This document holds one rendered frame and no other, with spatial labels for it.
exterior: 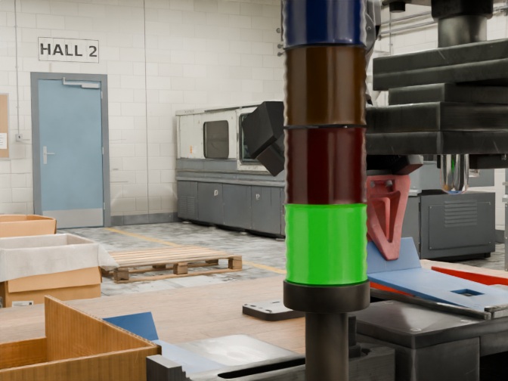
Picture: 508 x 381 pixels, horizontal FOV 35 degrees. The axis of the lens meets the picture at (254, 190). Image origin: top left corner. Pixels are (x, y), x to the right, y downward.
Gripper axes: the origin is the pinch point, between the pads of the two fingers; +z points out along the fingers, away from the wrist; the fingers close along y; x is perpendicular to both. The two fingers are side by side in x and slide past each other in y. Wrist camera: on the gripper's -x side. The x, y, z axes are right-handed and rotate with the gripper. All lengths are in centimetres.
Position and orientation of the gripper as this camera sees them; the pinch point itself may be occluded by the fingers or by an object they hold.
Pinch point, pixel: (387, 252)
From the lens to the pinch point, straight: 74.4
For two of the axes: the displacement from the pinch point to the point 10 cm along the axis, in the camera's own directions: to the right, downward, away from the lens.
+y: 4.8, -3.8, -7.9
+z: 2.4, 9.2, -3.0
